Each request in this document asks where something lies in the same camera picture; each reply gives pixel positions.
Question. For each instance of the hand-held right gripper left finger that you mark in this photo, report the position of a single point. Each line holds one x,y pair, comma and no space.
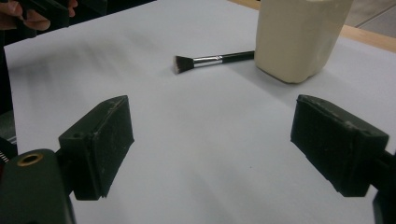
99,146

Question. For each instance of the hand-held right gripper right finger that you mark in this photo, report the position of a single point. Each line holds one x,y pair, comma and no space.
336,140

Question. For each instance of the black makeup brush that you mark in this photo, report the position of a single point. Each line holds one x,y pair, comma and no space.
205,60

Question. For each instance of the white table cover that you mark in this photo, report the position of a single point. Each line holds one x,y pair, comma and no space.
199,130

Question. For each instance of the cream plastic container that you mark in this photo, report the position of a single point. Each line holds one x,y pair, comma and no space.
295,37

